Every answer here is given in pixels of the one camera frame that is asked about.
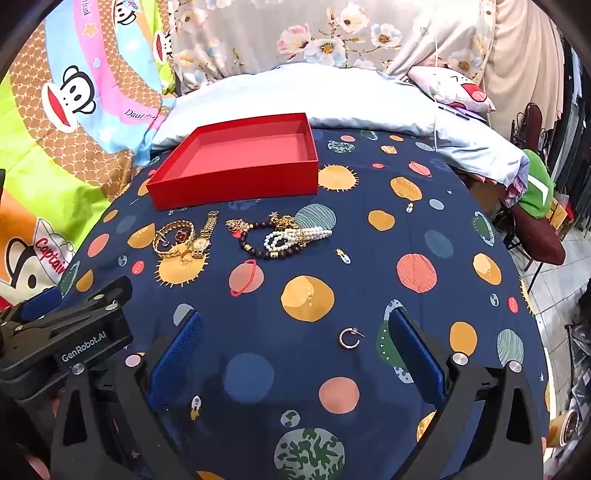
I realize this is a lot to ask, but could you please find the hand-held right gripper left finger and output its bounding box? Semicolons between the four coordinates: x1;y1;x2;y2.
48;310;206;480

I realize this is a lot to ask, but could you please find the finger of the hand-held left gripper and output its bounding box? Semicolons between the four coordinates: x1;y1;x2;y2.
0;275;134;357
0;288;64;325

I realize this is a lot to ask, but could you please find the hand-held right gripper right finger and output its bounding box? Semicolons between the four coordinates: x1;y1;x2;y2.
387;307;546;480

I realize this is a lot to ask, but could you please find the small hoop earring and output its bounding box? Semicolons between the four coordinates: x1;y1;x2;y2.
339;326;366;350

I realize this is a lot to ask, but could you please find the chunky gold chain bracelet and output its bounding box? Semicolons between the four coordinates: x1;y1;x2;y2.
152;220;197;265

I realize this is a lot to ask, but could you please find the gold wrist watch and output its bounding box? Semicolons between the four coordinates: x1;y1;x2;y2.
189;210;221;260

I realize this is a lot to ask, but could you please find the dark bead bracelet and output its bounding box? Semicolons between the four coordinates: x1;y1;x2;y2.
238;220;304;260

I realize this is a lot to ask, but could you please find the white pearl bracelet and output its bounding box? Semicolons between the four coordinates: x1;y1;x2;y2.
263;224;334;253

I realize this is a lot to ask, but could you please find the thin gold chain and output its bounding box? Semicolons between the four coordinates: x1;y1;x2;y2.
271;212;301;231

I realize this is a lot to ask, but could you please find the red cardboard box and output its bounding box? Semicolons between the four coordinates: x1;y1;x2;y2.
147;112;320;211

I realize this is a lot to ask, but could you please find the navy planet print bed sheet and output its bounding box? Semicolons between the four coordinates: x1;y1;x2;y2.
58;127;553;480

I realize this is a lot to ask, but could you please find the colourful monkey print blanket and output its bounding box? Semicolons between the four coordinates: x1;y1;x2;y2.
0;0;179;315

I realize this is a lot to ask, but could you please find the dark red chair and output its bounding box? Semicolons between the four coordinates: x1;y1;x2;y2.
492;102;568;287

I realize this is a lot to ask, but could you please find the green cloth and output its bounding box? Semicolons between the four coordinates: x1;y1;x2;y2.
519;148;557;220

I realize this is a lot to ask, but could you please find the light blue pillow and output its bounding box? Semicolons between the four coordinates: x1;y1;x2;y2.
150;62;530;185

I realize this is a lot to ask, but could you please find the pink cartoon face pillow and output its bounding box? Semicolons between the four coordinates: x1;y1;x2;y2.
408;65;498;114

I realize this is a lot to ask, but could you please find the grey floral cloth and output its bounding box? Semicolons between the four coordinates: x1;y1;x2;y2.
171;0;498;96

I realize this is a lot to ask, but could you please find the beige curtain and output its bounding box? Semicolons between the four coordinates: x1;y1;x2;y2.
482;0;567;136

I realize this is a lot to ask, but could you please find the white cable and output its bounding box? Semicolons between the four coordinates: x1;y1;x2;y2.
431;0;442;153

